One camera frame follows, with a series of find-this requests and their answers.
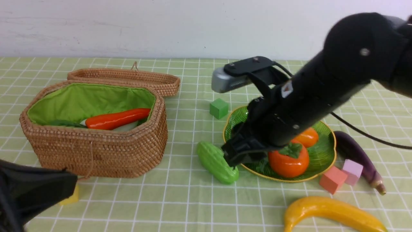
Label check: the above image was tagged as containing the yellow block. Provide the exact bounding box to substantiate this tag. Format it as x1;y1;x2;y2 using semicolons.
59;184;79;206

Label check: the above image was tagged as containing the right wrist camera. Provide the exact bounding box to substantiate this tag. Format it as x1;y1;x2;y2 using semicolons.
211;56;292;96

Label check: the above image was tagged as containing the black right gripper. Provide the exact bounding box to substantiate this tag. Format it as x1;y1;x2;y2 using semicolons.
221;97;290;167

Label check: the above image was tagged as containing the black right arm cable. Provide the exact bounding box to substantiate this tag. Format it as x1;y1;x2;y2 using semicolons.
274;61;412;150

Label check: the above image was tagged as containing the yellow toy banana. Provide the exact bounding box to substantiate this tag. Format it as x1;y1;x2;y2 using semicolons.
284;196;388;232

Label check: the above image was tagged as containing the green leaf-shaped glass plate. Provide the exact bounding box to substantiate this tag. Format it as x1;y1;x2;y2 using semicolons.
241;121;337;183

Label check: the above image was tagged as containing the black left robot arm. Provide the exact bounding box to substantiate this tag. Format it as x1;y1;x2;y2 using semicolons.
0;160;78;232

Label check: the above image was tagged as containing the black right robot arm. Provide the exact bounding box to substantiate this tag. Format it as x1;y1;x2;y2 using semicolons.
212;12;411;167

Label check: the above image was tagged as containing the purple toy eggplant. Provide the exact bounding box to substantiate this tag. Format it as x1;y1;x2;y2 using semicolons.
334;130;387;195

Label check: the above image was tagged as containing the orange toy persimmon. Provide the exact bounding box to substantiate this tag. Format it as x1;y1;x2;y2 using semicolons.
268;140;310;178

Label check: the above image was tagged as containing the coral orange cube block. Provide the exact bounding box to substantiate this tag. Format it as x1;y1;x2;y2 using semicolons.
319;166;348;194

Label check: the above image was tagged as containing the green cube block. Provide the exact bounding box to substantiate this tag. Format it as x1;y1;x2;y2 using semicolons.
209;98;229;120

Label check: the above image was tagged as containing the woven rattan basket lid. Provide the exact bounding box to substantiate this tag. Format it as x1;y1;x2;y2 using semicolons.
67;62;181;97

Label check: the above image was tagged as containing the red toy chili pepper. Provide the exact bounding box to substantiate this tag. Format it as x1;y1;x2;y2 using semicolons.
80;108;151;130

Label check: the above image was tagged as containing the white toy radish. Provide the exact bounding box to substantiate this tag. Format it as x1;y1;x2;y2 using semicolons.
45;119;142;131

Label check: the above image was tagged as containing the woven rattan basket green lining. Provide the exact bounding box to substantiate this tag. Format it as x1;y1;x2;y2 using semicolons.
19;80;168;178

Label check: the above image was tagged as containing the green toy cucumber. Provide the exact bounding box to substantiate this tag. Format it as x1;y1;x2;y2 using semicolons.
197;141;239;185

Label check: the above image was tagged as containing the orange yellow toy mango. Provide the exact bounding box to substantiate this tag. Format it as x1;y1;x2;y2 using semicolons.
293;127;319;148

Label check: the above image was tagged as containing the pink cube block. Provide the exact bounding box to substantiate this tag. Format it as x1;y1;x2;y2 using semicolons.
341;159;363;186

